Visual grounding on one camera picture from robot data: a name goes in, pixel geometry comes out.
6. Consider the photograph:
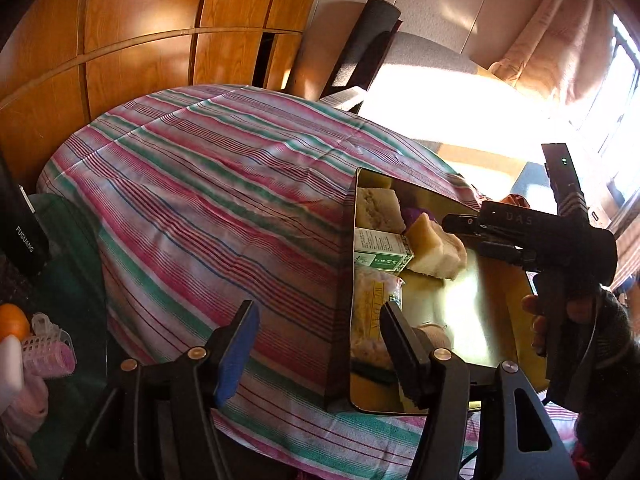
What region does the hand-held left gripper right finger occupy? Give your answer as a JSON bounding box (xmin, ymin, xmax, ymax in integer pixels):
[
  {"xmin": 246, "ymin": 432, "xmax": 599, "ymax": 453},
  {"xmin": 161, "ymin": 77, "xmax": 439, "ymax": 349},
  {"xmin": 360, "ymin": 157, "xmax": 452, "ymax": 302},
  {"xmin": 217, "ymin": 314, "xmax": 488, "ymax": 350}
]
[{"xmin": 380, "ymin": 302, "xmax": 581, "ymax": 480}]

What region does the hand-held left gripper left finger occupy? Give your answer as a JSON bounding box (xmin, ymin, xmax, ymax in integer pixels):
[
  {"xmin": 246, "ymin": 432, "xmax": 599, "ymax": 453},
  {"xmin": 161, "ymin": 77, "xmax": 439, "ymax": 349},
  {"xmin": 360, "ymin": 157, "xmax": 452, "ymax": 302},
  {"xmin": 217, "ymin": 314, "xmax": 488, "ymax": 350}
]
[{"xmin": 60, "ymin": 300, "xmax": 261, "ymax": 480}]

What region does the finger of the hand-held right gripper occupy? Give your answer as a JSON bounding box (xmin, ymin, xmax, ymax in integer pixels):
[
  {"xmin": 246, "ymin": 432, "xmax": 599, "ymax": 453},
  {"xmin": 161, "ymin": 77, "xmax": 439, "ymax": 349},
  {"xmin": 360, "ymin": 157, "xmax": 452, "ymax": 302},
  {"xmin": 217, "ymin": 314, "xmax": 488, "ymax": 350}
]
[
  {"xmin": 441, "ymin": 212, "xmax": 483, "ymax": 235},
  {"xmin": 475, "ymin": 241, "xmax": 531, "ymax": 267}
]

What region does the white gauze roll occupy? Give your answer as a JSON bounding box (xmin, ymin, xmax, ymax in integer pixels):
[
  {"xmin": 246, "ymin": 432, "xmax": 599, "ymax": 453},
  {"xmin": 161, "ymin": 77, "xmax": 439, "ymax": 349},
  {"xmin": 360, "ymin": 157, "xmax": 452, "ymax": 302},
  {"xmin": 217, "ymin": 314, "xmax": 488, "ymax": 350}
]
[{"xmin": 410, "ymin": 324, "xmax": 453, "ymax": 356}]

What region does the yellow soap block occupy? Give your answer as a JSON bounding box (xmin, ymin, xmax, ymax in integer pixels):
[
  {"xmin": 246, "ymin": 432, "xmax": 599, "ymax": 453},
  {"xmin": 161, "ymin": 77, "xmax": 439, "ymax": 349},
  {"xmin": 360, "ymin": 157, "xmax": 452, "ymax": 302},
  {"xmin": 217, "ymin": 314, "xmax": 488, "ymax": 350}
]
[
  {"xmin": 356, "ymin": 186, "xmax": 407, "ymax": 235},
  {"xmin": 404, "ymin": 212, "xmax": 468, "ymax": 281}
]

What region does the gold metal tin box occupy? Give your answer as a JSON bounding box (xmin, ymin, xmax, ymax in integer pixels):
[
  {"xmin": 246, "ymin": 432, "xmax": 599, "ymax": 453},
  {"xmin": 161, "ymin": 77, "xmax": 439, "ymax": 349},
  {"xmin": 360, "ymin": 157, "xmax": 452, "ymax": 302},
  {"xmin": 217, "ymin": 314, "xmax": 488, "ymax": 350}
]
[{"xmin": 325, "ymin": 166, "xmax": 551, "ymax": 417}]

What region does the yellow cracker packet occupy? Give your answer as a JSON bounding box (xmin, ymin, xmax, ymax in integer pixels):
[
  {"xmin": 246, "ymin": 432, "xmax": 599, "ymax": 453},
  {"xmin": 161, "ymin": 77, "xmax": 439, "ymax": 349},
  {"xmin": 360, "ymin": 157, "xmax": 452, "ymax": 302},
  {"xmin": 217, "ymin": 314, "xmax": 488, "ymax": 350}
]
[{"xmin": 352, "ymin": 266, "xmax": 406, "ymax": 368}]

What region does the green white small box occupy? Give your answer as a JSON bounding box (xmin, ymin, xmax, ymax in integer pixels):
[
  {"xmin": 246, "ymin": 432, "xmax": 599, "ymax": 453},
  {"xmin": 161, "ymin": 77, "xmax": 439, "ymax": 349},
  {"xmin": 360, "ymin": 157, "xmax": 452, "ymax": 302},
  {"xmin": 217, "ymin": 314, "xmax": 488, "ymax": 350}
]
[{"xmin": 354, "ymin": 227, "xmax": 416, "ymax": 273}]

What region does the person's right forearm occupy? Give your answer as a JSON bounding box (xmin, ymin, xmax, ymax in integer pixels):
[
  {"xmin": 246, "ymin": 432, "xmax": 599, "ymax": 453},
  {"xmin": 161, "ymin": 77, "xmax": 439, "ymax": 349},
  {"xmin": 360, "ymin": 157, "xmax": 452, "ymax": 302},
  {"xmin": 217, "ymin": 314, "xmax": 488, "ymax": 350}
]
[{"xmin": 575, "ymin": 290, "xmax": 640, "ymax": 480}]

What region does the person's right hand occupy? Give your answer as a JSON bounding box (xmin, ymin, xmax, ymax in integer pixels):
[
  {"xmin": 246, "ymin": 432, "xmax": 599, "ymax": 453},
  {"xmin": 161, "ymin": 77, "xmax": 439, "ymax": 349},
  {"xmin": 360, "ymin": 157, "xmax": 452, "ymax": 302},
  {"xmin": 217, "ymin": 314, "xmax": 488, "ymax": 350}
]
[{"xmin": 521, "ymin": 285, "xmax": 603, "ymax": 358}]

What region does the brown striped curtain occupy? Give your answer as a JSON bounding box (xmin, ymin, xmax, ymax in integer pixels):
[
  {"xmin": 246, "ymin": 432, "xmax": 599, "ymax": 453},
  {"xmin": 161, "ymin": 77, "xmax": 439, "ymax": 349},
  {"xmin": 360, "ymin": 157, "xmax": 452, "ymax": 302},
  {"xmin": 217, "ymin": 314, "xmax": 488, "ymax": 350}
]
[{"xmin": 610, "ymin": 200, "xmax": 640, "ymax": 291}]

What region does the pink green striped bedsheet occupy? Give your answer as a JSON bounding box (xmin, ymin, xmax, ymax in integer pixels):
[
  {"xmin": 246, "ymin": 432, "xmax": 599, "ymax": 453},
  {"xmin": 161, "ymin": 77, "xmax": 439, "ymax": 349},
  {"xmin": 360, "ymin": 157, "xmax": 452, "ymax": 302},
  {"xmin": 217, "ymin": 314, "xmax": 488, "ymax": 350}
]
[{"xmin": 37, "ymin": 85, "xmax": 581, "ymax": 480}]

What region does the barred window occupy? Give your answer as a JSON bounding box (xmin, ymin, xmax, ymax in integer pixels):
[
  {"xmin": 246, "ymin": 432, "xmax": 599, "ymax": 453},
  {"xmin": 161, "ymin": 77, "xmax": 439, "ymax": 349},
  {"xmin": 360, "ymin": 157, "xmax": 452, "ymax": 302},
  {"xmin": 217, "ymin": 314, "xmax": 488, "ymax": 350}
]
[{"xmin": 575, "ymin": 10, "xmax": 640, "ymax": 201}]

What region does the green glass table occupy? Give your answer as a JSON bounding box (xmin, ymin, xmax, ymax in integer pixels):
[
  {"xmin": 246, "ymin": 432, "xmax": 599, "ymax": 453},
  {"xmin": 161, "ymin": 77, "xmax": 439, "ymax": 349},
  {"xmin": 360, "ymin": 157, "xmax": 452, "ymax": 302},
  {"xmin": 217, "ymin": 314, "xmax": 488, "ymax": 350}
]
[{"xmin": 0, "ymin": 192, "xmax": 108, "ymax": 480}]

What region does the beige patterned curtain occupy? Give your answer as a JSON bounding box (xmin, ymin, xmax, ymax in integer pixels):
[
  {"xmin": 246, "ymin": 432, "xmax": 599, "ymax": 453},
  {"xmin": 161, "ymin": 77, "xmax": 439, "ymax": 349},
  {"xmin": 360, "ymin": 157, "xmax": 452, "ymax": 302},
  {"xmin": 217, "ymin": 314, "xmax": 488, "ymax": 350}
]
[{"xmin": 487, "ymin": 0, "xmax": 616, "ymax": 126}]

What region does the pink cloth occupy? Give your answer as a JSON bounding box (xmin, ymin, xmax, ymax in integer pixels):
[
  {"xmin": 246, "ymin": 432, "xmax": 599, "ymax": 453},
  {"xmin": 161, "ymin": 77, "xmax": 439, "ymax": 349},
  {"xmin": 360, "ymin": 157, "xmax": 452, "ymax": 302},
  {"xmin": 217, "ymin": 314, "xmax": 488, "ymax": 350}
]
[{"xmin": 0, "ymin": 375, "xmax": 51, "ymax": 441}]

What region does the white bottle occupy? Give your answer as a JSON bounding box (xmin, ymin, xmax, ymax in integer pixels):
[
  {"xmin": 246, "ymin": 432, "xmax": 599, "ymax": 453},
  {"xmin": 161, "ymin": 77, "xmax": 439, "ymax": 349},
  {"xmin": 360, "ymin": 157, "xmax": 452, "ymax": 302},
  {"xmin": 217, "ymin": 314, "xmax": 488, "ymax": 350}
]
[{"xmin": 0, "ymin": 336, "xmax": 26, "ymax": 411}]

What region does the orange fruit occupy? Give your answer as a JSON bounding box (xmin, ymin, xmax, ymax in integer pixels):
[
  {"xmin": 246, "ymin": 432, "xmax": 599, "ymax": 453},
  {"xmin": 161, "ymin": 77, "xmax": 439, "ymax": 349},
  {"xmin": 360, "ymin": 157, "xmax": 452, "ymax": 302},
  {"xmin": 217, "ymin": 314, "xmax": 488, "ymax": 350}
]
[{"xmin": 0, "ymin": 304, "xmax": 31, "ymax": 341}]

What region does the black flask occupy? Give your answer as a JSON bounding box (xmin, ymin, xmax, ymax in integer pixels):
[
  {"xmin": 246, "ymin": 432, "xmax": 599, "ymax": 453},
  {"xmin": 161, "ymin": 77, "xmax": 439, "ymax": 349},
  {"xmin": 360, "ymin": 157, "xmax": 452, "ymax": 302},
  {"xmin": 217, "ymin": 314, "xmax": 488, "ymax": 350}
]
[{"xmin": 0, "ymin": 150, "xmax": 51, "ymax": 276}]

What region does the wooden wardrobe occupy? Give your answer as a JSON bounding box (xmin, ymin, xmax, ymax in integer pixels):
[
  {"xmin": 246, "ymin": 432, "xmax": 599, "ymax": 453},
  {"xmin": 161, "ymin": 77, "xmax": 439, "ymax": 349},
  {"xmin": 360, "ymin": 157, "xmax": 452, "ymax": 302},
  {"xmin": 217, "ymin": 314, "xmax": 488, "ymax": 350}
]
[{"xmin": 0, "ymin": 0, "xmax": 331, "ymax": 191}]

